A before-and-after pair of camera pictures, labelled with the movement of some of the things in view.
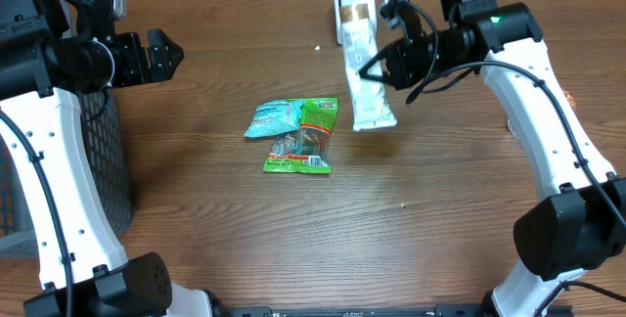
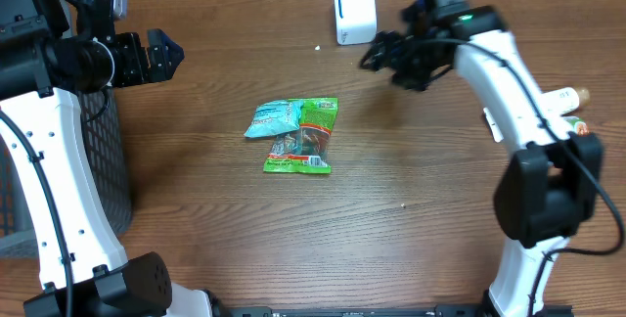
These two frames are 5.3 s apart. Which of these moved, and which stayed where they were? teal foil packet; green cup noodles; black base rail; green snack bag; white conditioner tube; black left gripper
Moved: white conditioner tube; green cup noodles
Stayed: black left gripper; green snack bag; teal foil packet; black base rail
